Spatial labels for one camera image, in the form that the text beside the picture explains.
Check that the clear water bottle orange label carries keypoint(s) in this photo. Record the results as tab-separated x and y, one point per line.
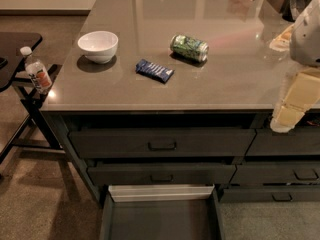
36	70

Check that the bottom right dark drawer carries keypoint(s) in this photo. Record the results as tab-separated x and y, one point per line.
295	193

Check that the top left dark drawer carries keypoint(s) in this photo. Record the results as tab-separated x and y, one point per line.
161	142

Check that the middle left dark drawer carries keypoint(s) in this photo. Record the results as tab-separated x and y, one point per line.
160	173

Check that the green soda can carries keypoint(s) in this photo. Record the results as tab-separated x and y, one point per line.
190	48

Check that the blue rxbar snack bar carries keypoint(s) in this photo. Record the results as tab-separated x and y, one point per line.
154	71

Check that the chip bags in drawer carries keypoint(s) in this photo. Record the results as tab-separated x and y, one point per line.
313	120

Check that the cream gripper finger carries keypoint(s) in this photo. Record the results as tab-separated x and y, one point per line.
298	93

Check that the dark side table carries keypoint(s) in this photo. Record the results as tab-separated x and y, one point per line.
10	43

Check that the top right dark drawer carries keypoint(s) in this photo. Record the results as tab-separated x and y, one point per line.
299	141

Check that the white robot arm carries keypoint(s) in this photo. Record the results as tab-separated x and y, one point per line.
304	38

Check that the dark drawer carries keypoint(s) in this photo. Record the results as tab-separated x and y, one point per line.
299	141
277	172
160	173
161	142
295	193

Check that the white ceramic bowl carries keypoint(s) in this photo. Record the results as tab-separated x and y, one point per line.
99	46

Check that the middle right dark drawer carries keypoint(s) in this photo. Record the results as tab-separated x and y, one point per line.
277	172

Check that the open bottom left drawer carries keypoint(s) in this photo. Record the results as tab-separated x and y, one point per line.
161	212

